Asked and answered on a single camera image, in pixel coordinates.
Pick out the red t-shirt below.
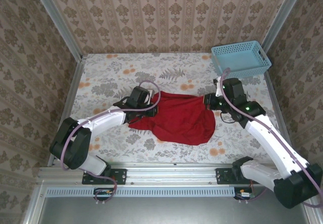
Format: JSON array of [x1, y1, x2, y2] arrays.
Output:
[[128, 90, 217, 146]]

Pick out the floral patterned table cover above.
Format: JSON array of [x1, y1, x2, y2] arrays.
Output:
[[70, 53, 288, 164]]

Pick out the light blue perforated plastic basket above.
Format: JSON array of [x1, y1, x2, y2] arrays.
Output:
[[210, 40, 273, 80]]

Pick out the small wiring connector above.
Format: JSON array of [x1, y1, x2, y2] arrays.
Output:
[[94, 188, 114, 201], [236, 187, 255, 201]]

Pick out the grey metal panel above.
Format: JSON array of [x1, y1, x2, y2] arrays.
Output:
[[24, 183, 323, 224]]

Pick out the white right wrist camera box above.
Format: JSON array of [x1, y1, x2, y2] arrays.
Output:
[[213, 77, 223, 96]]

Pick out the aluminium table side rail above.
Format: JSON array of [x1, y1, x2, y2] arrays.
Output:
[[263, 71, 298, 165], [47, 54, 88, 166]]

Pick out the aluminium mounting rail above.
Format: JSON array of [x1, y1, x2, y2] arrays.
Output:
[[37, 162, 311, 184]]

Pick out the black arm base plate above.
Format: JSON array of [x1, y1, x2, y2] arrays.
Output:
[[216, 167, 253, 185], [82, 168, 127, 185]]

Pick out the slotted grey cable duct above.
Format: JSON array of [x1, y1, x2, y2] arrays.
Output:
[[46, 186, 235, 198]]

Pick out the aluminium frame post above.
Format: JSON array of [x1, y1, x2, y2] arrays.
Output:
[[261, 0, 307, 55], [29, 0, 84, 61]]

